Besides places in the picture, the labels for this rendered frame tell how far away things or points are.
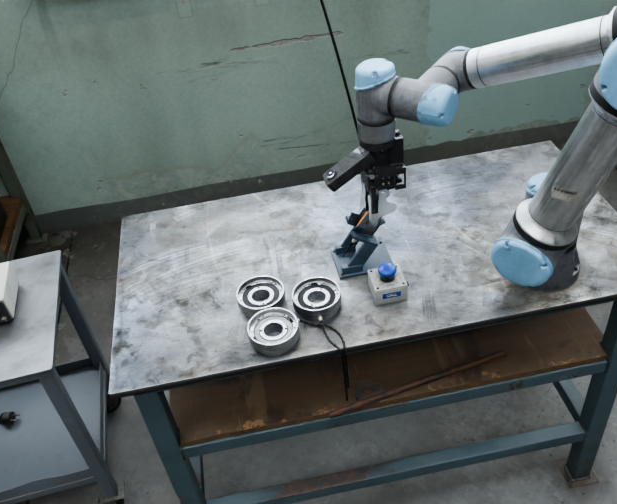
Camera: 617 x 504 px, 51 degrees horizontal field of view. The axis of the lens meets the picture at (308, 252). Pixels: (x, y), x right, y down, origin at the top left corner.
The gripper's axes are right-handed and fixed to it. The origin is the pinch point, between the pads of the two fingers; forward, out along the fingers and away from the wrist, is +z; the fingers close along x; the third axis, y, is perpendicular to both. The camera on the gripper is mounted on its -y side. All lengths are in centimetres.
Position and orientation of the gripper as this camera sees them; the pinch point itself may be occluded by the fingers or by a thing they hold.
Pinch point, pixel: (369, 217)
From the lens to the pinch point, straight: 145.0
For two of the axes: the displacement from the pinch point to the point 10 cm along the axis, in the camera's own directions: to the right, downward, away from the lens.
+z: 1.0, 7.6, 6.4
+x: -1.8, -6.2, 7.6
